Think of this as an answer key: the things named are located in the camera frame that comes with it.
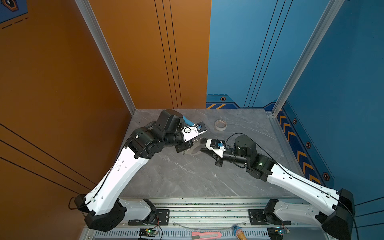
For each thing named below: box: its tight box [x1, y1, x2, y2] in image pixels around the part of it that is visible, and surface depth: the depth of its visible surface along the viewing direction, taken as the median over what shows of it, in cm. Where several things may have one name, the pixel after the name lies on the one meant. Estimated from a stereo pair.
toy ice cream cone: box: [233, 225, 248, 240], surface depth 68 cm
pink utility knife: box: [191, 232, 222, 240], surface depth 70 cm
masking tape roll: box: [214, 119, 228, 131], surface depth 114 cm
